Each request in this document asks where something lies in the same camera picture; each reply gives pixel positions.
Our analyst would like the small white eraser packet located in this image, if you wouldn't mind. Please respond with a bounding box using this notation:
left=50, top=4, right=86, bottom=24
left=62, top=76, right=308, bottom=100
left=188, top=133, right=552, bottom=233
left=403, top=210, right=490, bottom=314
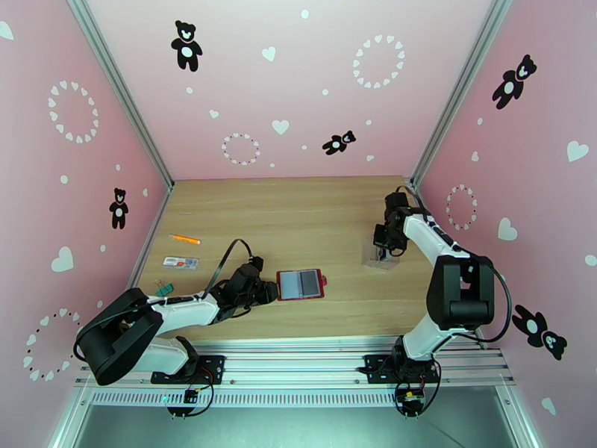
left=162, top=256, right=201, bottom=270

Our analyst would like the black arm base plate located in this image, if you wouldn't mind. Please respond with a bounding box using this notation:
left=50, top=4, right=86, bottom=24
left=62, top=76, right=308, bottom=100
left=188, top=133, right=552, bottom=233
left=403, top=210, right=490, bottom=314
left=363, top=354, right=440, bottom=385
left=150, top=354, right=226, bottom=385

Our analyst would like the clear acrylic card box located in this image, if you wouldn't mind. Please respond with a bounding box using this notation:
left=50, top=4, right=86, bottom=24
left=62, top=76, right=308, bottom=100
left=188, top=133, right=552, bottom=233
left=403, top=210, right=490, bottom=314
left=363, top=236, right=401, bottom=271

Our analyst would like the perforated metal strip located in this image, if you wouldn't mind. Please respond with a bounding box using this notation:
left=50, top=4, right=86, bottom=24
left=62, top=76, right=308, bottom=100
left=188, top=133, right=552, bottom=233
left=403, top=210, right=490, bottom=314
left=88, top=388, right=507, bottom=409

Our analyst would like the red leather card holder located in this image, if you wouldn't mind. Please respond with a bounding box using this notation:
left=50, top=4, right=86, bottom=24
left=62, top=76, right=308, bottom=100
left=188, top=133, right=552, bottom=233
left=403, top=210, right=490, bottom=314
left=275, top=268, right=328, bottom=302

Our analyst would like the black teddy bear sticker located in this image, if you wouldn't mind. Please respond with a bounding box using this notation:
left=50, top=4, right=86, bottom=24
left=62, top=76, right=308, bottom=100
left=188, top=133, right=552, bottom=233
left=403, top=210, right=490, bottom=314
left=170, top=19, right=204, bottom=72

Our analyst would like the dark card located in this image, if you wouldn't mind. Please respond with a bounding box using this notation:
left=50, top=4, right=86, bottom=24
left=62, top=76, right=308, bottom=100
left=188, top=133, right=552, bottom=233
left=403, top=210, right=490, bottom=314
left=298, top=271, right=321, bottom=299

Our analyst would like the circuit board with yellow connector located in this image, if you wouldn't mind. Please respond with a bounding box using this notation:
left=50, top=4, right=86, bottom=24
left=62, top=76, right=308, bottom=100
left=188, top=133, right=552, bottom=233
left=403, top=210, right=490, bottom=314
left=395, top=385, right=426, bottom=415

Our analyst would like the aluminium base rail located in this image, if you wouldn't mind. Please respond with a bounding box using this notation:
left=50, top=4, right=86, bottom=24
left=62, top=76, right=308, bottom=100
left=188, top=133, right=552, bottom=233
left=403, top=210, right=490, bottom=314
left=73, top=337, right=516, bottom=391

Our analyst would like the aluminium frame post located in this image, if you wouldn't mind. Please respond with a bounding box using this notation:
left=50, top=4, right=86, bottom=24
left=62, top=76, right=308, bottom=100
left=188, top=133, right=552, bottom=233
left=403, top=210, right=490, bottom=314
left=409, top=0, right=519, bottom=189
left=63, top=0, right=176, bottom=191

